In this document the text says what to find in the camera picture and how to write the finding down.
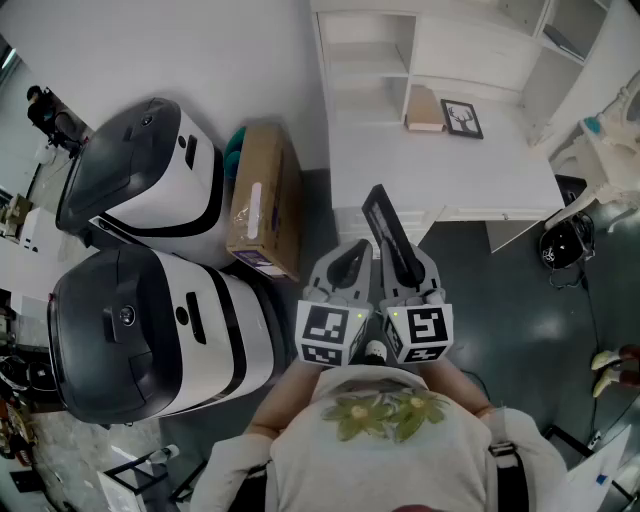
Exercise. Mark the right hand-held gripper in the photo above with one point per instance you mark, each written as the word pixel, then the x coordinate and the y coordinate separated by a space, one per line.
pixel 425 330

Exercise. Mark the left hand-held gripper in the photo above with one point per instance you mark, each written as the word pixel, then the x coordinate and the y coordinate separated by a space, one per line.
pixel 322 330

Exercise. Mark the black rectangular object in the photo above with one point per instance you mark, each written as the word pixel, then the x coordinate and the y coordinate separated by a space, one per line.
pixel 387 225

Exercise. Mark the person's right forearm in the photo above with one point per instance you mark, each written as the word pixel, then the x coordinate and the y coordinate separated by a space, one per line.
pixel 460 385

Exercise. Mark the person's left forearm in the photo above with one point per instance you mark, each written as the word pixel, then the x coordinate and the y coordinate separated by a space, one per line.
pixel 285 400

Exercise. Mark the white desk with shelves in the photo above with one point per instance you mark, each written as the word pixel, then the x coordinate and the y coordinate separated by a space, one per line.
pixel 425 165

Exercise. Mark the person's white shoe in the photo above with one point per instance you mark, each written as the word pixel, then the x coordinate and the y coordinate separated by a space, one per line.
pixel 376 349

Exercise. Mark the brown cardboard box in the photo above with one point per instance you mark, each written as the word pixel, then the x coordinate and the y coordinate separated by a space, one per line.
pixel 265 200

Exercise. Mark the teal round object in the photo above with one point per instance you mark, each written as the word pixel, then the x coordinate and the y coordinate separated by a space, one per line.
pixel 232 160

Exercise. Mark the person's grey floral shirt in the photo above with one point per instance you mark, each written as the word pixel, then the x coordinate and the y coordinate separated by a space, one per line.
pixel 380 465

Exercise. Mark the white and black robot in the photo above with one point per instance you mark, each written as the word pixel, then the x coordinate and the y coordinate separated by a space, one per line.
pixel 165 185
pixel 150 350

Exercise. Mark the white ornate chair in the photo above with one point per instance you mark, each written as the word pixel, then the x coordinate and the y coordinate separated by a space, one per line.
pixel 615 165

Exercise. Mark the small teal object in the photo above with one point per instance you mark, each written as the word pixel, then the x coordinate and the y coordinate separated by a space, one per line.
pixel 595 127

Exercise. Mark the clear plastic bottle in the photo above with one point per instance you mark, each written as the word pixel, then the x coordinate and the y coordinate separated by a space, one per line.
pixel 165 453

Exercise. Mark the dark flat tablet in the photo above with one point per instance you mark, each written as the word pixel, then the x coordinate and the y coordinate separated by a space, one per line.
pixel 562 42

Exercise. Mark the black metal stool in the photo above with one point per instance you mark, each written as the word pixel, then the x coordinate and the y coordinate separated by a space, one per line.
pixel 127 467

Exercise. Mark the white equipment box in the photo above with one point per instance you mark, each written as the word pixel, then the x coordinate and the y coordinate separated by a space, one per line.
pixel 42 230

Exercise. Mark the framed deer picture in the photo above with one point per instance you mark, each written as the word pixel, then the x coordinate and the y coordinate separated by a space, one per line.
pixel 462 120

